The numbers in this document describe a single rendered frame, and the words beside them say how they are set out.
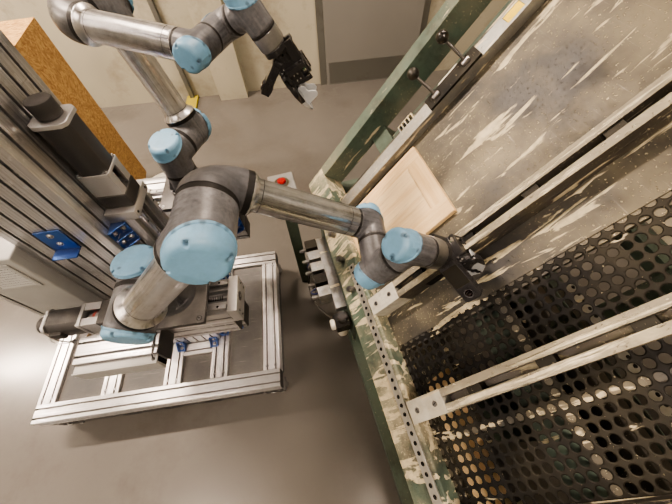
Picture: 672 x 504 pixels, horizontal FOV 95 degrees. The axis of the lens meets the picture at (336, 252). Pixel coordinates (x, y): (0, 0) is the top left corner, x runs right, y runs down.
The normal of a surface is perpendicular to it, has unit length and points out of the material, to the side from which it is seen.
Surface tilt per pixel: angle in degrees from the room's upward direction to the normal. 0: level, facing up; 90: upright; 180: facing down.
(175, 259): 85
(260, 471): 0
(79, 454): 0
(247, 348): 0
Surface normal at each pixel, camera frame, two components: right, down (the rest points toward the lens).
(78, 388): -0.04, -0.54
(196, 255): 0.19, 0.77
